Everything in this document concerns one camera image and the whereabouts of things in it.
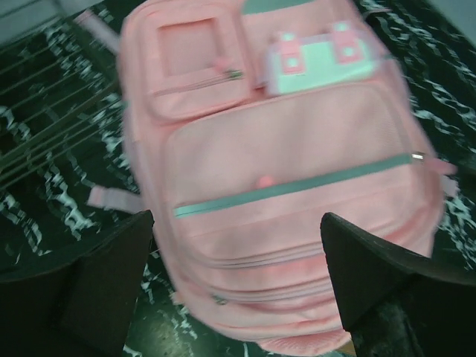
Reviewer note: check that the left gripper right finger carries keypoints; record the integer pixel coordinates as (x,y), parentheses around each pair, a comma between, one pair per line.
(395,302)

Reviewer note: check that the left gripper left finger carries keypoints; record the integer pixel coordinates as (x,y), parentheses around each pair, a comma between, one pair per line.
(78,300)

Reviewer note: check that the pink student backpack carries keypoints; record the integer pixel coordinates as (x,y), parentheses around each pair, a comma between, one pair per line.
(244,123)

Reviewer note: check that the metal wire dish rack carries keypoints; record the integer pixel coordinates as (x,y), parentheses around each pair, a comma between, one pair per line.
(53,81)

